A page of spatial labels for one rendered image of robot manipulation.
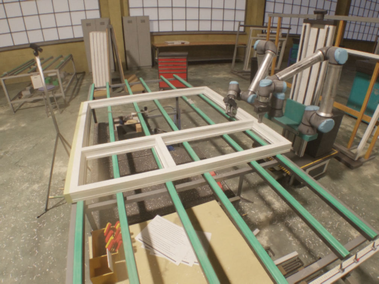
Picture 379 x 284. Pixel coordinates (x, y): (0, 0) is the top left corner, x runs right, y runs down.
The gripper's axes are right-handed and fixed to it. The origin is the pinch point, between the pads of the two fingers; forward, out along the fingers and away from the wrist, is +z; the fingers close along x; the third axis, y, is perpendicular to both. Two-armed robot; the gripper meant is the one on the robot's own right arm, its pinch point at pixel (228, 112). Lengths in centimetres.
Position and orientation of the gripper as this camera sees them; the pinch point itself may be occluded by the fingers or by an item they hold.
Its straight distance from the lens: 202.1
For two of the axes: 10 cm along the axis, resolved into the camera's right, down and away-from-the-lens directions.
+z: -2.4, 9.2, -3.1
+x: 7.4, 3.8, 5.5
